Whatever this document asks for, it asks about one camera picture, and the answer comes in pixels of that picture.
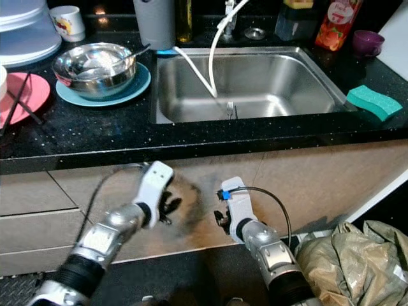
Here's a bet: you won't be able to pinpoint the light blue plate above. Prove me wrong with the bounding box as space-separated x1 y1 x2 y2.
55 62 152 107

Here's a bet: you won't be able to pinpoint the beige kitchen cabinet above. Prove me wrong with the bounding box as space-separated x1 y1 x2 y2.
0 140 408 278

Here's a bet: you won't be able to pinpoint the stainless steel bowl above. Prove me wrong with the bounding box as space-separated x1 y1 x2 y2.
52 43 138 101

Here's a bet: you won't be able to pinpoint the olive green bag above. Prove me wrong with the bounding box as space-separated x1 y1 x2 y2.
293 221 408 306

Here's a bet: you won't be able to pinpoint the stainless steel sink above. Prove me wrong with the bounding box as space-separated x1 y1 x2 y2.
150 46 358 125

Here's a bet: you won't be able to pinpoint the steel spoon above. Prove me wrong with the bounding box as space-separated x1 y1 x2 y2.
73 43 152 80

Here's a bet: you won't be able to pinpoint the black chopstick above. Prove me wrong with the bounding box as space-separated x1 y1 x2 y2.
10 89 48 122
3 72 33 131

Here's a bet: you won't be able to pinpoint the black floor mat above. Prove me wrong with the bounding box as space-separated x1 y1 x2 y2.
0 273 39 306

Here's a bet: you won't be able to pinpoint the pink plate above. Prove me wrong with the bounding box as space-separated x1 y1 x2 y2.
0 72 51 127

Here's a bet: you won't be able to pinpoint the grey thermos with red label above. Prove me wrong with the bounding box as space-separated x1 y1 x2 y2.
133 0 177 50

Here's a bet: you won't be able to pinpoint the olive oil bottle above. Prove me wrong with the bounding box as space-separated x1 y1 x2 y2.
175 0 193 44

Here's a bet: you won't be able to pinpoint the green sponge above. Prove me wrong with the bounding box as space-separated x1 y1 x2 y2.
346 85 404 123

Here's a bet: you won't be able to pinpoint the chrome faucet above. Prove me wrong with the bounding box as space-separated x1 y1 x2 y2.
220 0 237 36

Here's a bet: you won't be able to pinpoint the white printed mug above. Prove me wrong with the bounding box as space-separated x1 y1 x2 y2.
50 6 86 43

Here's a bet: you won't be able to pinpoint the white plastic drawer container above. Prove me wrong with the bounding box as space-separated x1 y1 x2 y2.
0 0 63 68

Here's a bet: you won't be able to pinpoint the purple cup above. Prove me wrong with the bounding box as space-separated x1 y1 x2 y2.
352 30 386 58

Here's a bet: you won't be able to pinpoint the yellow pink sponge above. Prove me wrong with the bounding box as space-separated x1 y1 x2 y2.
284 0 315 10

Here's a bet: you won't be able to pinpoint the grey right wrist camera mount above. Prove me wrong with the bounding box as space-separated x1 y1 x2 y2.
218 177 256 243

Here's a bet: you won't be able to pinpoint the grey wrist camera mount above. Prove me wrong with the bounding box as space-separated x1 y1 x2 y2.
218 177 256 243
133 161 175 229

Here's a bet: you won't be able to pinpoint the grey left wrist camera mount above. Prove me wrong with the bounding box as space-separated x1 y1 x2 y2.
133 161 175 229

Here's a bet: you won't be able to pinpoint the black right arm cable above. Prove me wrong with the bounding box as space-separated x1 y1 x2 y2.
229 186 294 246

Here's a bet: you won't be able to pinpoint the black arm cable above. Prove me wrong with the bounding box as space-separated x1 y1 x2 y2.
229 186 294 246
86 164 147 237

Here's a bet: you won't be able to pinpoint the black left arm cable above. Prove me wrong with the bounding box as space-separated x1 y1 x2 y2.
86 164 147 237

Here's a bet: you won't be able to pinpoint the white flexible hose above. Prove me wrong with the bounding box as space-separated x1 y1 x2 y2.
171 0 251 98

